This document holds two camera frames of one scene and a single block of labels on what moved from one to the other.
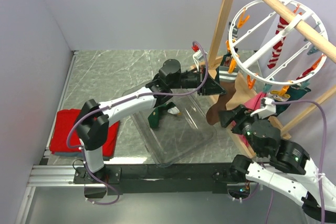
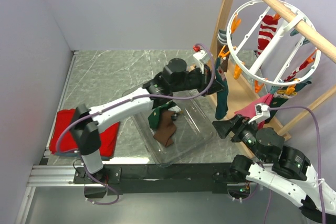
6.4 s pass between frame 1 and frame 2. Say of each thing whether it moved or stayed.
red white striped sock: moved
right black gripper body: moved
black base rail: stayed
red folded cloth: stayed
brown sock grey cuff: moved
